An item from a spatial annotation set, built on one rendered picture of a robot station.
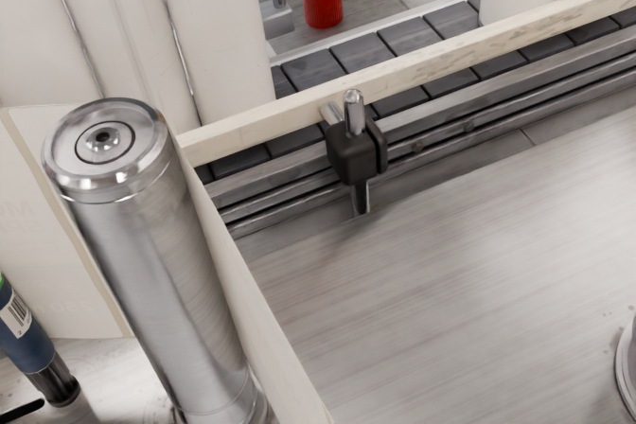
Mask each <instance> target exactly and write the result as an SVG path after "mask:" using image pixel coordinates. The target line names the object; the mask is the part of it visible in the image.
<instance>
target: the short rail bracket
mask: <svg viewBox="0 0 636 424"><path fill-rule="evenodd" d="M342 99H343V110H344V120H343V121H340V122H337V123H335V124H332V125H330V126H328V127H327V128H326V130H325V139H326V147H327V159H328V161H329V163H330V164H331V165H332V167H333V168H334V170H335V172H336V173H337V175H338V176H339V178H340V180H341V181H342V183H343V184H344V185H346V186H350V197H351V208H352V219H354V218H357V217H359V216H361V215H363V214H365V213H368V212H370V203H369V186H368V180H369V179H372V178H374V177H376V176H377V173H378V174H380V175H381V174H383V173H384V172H386V170H387V169H388V147H387V139H386V137H385V136H384V135H383V133H382V132H381V130H380V129H379V127H378V126H377V125H376V123H375V122H374V121H373V119H372V118H371V116H369V115H367V114H365V113H364V104H363V94H362V92H361V91H359V90H357V89H349V90H347V91H345V92H344V94H343V97H342Z"/></svg>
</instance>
